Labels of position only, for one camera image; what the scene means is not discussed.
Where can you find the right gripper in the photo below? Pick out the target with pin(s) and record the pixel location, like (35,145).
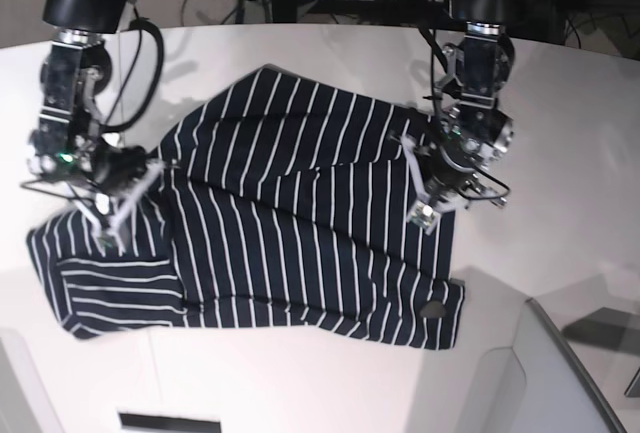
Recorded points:
(65,157)

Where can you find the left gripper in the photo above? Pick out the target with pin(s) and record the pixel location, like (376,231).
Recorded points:
(465,141)

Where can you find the navy white striped t-shirt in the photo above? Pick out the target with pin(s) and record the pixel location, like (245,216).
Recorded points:
(284,204)

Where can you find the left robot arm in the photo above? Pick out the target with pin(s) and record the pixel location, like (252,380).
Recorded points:
(478,67)

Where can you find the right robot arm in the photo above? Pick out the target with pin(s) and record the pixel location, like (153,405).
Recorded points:
(78,66)

